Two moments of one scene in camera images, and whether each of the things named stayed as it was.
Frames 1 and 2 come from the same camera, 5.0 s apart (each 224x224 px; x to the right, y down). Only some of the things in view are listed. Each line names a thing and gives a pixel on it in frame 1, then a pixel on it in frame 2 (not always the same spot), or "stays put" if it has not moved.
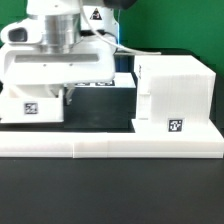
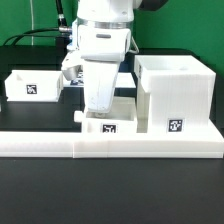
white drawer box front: x=33 y=103 → x=122 y=119
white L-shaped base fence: x=135 y=144 stays put
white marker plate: x=122 y=80 stays put
